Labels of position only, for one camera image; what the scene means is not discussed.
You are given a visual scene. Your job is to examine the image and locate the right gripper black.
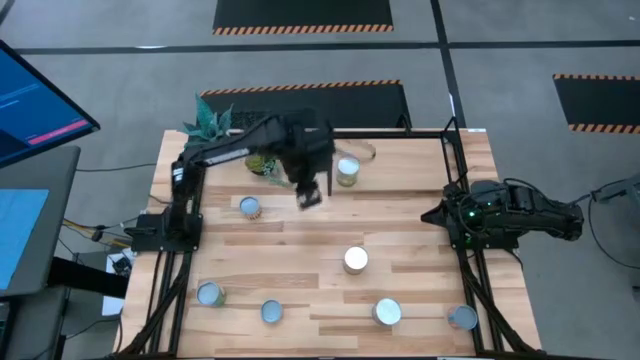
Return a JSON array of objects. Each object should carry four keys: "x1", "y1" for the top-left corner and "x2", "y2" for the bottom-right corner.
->
[{"x1": 421, "y1": 183, "x2": 484, "y2": 237}]

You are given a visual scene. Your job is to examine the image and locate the black hazard-striped floor mat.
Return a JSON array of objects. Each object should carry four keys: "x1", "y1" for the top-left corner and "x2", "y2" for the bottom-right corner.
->
[
  {"x1": 199, "y1": 79, "x2": 412, "y2": 132},
  {"x1": 212, "y1": 0, "x2": 395, "y2": 36},
  {"x1": 552, "y1": 73, "x2": 640, "y2": 135}
]

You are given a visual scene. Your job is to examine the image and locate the white paper sheets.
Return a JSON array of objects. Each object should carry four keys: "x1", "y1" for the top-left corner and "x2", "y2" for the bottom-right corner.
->
[{"x1": 102, "y1": 249, "x2": 136, "y2": 317}]

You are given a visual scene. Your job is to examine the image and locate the black floor cable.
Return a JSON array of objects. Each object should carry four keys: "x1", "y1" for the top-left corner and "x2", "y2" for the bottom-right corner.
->
[{"x1": 74, "y1": 162, "x2": 159, "y2": 174}]

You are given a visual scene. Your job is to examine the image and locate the grey display light-blue screen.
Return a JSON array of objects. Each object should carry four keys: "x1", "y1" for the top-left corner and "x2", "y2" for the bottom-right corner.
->
[{"x1": 0, "y1": 144, "x2": 81, "y2": 300}]

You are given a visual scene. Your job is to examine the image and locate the black bar under desk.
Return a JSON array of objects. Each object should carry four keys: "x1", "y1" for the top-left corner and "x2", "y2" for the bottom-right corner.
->
[{"x1": 47, "y1": 256, "x2": 130, "y2": 300}]

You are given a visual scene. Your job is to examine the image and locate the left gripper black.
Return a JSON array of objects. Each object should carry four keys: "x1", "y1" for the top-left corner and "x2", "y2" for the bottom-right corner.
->
[{"x1": 284, "y1": 144, "x2": 331, "y2": 212}]

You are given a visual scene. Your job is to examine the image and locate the black upright rig frame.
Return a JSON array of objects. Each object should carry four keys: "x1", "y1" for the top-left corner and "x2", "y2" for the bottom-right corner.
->
[{"x1": 398, "y1": 113, "x2": 460, "y2": 137}]

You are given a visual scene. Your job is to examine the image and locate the succulents in black pot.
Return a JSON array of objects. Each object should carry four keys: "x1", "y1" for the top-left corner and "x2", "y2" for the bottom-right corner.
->
[{"x1": 243, "y1": 153, "x2": 296, "y2": 190}]

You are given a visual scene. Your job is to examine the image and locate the small pink orange can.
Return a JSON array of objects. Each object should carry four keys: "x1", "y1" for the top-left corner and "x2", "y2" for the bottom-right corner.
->
[{"x1": 259, "y1": 298, "x2": 285, "y2": 325}]

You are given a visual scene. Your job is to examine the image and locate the yellow spicy black beans can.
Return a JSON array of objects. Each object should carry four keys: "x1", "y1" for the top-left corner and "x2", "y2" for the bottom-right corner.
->
[{"x1": 238, "y1": 195, "x2": 264, "y2": 221}]

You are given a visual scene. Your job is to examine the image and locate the blue tomato can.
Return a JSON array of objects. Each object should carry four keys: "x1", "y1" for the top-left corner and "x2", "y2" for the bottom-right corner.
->
[{"x1": 195, "y1": 281, "x2": 228, "y2": 309}]

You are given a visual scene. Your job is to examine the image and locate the green pears can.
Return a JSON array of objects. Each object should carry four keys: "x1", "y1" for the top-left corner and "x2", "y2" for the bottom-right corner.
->
[{"x1": 335, "y1": 152, "x2": 362, "y2": 189}]

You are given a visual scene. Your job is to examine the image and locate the short yellow pink-dotted can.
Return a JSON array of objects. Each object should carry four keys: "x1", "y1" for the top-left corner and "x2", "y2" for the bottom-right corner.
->
[{"x1": 371, "y1": 297, "x2": 404, "y2": 328}]

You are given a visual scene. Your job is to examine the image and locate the pink soup can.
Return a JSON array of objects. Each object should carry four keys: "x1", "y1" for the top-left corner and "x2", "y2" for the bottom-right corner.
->
[{"x1": 446, "y1": 303, "x2": 480, "y2": 332}]

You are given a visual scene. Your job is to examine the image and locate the snake plant in white pot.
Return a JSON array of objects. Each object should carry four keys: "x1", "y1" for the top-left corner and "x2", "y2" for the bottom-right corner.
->
[{"x1": 180, "y1": 93, "x2": 235, "y2": 150}]

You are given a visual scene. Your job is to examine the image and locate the yellow cable bundle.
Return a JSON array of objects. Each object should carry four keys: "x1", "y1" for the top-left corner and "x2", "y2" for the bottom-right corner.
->
[{"x1": 62, "y1": 217, "x2": 134, "y2": 250}]

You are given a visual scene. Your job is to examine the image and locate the orange red can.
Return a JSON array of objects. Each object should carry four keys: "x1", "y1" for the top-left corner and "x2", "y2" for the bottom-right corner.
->
[{"x1": 342, "y1": 244, "x2": 370, "y2": 276}]

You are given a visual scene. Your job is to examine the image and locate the black monitor blue screen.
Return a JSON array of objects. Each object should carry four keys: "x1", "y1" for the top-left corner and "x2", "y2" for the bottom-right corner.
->
[{"x1": 0, "y1": 39, "x2": 101, "y2": 170}]

